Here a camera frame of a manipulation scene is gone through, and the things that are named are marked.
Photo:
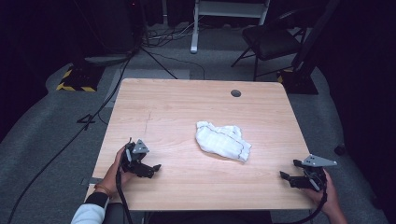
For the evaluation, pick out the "person's right hand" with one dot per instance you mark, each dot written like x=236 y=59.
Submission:
x=330 y=199

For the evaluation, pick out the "white towel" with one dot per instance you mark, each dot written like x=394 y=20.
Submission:
x=222 y=141

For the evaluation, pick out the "black caster wheel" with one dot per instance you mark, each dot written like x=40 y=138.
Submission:
x=340 y=150

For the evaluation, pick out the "grey tape piece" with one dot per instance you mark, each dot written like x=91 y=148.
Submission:
x=93 y=181

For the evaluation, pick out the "white desk frame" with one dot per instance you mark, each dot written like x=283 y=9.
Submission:
x=194 y=31

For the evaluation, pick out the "person's left hand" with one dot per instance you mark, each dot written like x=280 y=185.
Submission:
x=110 y=180

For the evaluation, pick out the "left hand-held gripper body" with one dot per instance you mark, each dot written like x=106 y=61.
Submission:
x=130 y=163

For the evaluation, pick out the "black folding chair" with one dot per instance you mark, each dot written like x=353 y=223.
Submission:
x=271 y=40

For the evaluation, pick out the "black stand with striped base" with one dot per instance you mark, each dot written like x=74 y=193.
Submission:
x=81 y=77

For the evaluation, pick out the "black slanted stand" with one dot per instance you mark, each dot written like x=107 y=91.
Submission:
x=303 y=81

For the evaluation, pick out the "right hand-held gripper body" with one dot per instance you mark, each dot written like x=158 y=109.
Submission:
x=314 y=179

